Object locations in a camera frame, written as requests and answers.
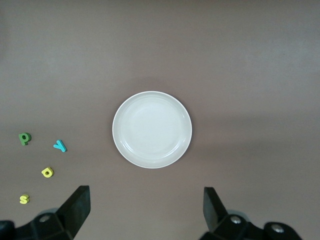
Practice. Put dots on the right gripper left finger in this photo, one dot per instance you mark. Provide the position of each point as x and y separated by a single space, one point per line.
75 212

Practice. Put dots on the yellow foam letter s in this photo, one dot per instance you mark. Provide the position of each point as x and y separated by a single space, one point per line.
22 201

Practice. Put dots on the beige round plate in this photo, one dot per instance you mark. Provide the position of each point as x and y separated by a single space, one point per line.
152 130

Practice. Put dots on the yellow foam letter a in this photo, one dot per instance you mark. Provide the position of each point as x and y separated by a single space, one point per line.
50 175

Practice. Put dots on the brown table cover sheet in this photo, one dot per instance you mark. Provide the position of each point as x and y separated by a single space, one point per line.
160 37

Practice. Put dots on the teal foam letter y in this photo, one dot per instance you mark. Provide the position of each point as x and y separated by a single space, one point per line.
61 147

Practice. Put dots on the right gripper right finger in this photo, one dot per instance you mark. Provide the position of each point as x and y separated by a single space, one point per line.
212 212

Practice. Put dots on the green foam letter p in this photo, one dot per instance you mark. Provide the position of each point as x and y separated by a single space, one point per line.
24 143

